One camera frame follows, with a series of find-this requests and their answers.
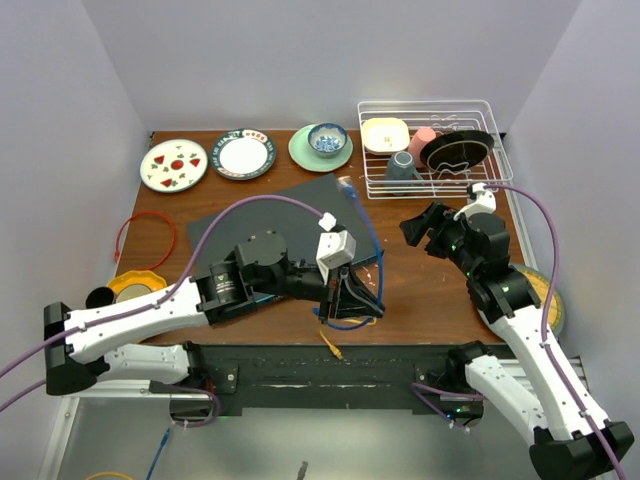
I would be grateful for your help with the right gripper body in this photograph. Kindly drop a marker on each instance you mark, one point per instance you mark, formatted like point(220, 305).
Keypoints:
point(447, 241)

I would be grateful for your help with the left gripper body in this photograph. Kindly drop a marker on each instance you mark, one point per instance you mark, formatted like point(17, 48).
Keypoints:
point(304, 281)

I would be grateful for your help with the black network switch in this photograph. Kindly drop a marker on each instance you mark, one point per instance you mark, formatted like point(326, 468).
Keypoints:
point(299, 227)

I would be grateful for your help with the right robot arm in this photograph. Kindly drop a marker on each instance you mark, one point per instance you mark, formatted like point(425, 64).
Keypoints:
point(568, 435)

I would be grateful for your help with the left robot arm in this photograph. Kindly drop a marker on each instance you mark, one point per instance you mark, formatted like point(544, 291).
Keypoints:
point(106, 343)

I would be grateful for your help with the grey mug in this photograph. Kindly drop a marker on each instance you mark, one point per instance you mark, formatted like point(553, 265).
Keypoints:
point(400, 169)

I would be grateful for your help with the black round plate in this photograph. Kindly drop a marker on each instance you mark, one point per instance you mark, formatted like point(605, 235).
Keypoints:
point(457, 151)

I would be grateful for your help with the pink cup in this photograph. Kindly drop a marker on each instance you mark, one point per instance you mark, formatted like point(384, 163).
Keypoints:
point(421, 137)

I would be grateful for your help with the cream square plate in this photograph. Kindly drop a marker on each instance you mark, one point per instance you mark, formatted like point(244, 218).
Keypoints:
point(384, 135)

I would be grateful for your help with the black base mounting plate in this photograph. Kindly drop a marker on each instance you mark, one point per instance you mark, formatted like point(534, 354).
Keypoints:
point(374, 377)

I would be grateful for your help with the blue white patterned bowl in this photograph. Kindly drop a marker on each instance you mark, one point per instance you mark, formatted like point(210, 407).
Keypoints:
point(327, 139)

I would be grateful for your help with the grey plate with yellow mat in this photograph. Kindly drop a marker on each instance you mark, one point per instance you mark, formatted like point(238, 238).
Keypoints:
point(541, 285)

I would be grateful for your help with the light green plate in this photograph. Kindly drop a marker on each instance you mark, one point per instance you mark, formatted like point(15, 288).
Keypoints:
point(304, 155)

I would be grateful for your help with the white plate dark green rim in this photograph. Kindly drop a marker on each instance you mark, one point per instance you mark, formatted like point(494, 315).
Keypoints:
point(243, 154)

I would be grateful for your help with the yellow scalloped plate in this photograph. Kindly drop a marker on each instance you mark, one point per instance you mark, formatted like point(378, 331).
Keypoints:
point(145, 277)

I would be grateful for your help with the white strawberry pattern plate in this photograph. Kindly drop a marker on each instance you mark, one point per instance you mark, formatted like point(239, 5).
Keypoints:
point(173, 166)

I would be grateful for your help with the beige bowl on yellow plate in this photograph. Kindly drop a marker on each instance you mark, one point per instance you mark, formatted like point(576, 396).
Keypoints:
point(131, 292)

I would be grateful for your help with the black cup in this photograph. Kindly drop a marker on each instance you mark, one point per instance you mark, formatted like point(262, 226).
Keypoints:
point(100, 297)

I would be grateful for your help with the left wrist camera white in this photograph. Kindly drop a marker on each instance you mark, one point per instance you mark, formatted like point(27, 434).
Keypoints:
point(334, 250)

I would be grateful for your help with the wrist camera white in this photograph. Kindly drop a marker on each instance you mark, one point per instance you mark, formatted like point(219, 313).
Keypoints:
point(334, 250)
point(480, 200)

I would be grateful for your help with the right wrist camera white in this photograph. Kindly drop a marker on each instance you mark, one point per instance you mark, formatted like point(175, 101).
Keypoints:
point(480, 200)

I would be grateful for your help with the white wire dish rack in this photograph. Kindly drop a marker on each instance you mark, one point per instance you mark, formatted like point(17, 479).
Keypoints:
point(443, 116)

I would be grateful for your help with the aluminium frame rail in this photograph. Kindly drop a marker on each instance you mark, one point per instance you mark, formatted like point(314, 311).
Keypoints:
point(126, 426)

